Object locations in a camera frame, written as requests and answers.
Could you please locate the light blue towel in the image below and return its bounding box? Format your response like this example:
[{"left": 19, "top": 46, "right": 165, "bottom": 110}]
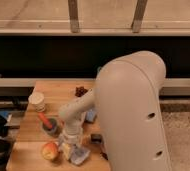
[{"left": 56, "top": 139, "right": 91, "bottom": 166}]

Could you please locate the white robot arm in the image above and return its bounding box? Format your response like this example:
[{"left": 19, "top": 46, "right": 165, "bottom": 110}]
[{"left": 59, "top": 51, "right": 172, "bottom": 171}]

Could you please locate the red apple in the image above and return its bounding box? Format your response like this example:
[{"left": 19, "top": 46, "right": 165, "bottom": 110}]
[{"left": 41, "top": 142, "right": 58, "bottom": 161}]

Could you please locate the grey cup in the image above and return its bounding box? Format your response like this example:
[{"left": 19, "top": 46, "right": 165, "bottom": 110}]
[{"left": 42, "top": 118, "right": 58, "bottom": 137}]

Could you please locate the small grey metal block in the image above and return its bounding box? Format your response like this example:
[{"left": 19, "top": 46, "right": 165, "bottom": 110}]
[{"left": 90, "top": 134, "right": 102, "bottom": 144}]

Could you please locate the orange carrot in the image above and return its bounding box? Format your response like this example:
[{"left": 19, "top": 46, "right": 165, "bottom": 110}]
[{"left": 38, "top": 113, "right": 53, "bottom": 130}]

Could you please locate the blue sponge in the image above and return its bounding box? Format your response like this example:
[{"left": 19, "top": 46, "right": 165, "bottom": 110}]
[{"left": 85, "top": 108, "right": 97, "bottom": 123}]

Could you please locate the bunch of dark grapes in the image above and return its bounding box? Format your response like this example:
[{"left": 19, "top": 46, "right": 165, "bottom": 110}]
[{"left": 75, "top": 86, "right": 88, "bottom": 97}]

